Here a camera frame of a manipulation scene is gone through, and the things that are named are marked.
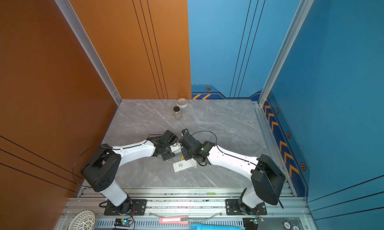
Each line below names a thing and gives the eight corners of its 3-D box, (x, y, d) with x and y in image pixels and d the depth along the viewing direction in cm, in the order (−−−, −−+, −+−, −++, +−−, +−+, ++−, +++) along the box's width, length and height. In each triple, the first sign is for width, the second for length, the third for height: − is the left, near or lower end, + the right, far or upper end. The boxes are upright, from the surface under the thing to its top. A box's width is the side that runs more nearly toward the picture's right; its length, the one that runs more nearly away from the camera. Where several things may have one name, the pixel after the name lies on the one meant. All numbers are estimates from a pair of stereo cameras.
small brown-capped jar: (176, 121, 111) (174, 111, 103) (174, 116, 114) (173, 107, 105) (181, 119, 112) (180, 109, 104) (180, 115, 115) (178, 105, 106)
